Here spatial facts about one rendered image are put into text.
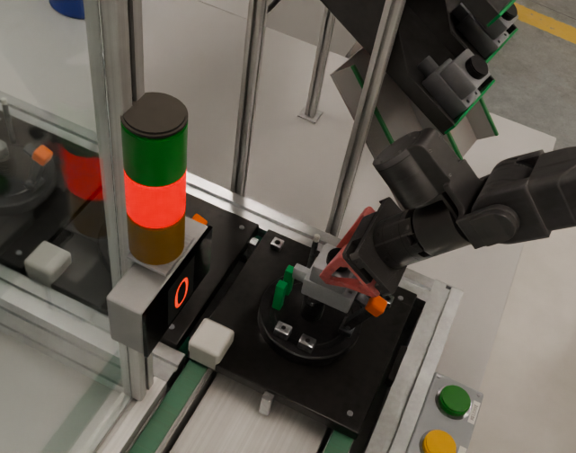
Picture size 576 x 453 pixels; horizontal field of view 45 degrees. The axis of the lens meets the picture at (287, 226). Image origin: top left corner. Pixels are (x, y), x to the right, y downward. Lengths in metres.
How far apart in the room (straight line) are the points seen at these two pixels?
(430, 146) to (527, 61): 2.78
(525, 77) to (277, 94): 2.02
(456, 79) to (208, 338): 0.45
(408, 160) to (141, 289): 0.28
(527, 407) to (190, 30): 1.03
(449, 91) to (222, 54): 0.72
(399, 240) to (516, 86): 2.55
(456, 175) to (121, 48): 0.35
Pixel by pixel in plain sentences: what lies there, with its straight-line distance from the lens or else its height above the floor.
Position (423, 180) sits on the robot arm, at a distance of 0.70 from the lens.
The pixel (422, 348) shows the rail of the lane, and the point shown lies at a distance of 1.00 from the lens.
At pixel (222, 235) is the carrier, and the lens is 1.03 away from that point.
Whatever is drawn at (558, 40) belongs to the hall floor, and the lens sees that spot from 3.69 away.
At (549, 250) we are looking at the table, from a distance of 1.34.
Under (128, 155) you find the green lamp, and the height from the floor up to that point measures 1.39.
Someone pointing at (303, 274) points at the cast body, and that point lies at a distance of 0.88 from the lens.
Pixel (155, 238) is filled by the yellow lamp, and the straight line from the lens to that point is 0.60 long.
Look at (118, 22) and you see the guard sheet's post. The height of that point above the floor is 1.49.
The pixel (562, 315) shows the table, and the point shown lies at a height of 0.86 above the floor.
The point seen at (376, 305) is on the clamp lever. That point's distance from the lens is 0.87.
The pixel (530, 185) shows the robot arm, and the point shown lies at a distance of 0.66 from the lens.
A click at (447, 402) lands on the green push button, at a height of 0.97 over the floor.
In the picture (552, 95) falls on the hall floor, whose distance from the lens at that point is 3.30.
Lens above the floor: 1.76
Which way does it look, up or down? 49 degrees down
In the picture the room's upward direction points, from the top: 11 degrees clockwise
